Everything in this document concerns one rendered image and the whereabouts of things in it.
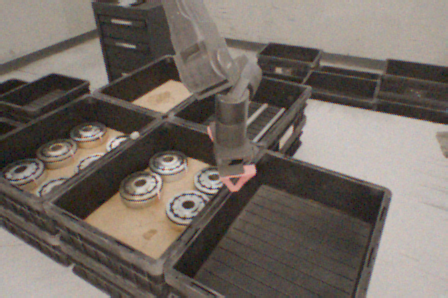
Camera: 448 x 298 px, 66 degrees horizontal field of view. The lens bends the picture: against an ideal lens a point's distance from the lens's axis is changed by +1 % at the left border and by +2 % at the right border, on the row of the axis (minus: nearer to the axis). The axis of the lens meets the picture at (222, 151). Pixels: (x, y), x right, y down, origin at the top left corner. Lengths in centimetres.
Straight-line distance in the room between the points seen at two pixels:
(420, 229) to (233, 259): 56
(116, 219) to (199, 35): 47
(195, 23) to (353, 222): 55
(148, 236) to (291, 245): 31
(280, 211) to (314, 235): 10
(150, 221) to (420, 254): 67
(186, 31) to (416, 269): 76
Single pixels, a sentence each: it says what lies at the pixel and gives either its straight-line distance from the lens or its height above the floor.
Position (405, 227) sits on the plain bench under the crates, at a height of 70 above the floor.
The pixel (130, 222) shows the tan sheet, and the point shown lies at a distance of 81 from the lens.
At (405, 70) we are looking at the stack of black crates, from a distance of 257.
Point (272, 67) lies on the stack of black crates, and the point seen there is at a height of 52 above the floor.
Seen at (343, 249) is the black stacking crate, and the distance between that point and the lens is 78.
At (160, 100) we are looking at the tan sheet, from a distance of 128.
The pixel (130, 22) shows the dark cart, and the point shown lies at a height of 81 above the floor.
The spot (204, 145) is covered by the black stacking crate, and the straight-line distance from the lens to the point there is 91.
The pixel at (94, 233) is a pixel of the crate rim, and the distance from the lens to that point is 67.
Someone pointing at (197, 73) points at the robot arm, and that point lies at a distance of 54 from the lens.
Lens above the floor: 141
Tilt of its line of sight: 36 degrees down
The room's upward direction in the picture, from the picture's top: straight up
